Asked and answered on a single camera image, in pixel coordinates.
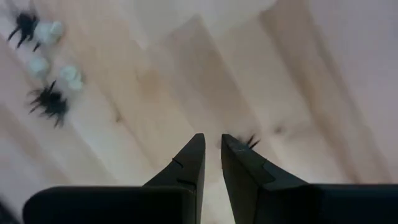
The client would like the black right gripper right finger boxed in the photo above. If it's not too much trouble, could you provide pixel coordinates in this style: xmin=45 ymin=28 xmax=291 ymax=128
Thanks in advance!
xmin=221 ymin=133 xmax=398 ymax=224

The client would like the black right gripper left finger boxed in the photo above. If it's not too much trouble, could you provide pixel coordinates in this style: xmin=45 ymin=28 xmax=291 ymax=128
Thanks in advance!
xmin=23 ymin=133 xmax=206 ymax=224

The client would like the cream plastic skull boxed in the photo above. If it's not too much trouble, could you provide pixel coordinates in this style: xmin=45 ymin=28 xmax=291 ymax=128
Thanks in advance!
xmin=59 ymin=64 xmax=85 ymax=91
xmin=33 ymin=20 xmax=65 ymax=45
xmin=27 ymin=55 xmax=51 ymax=79

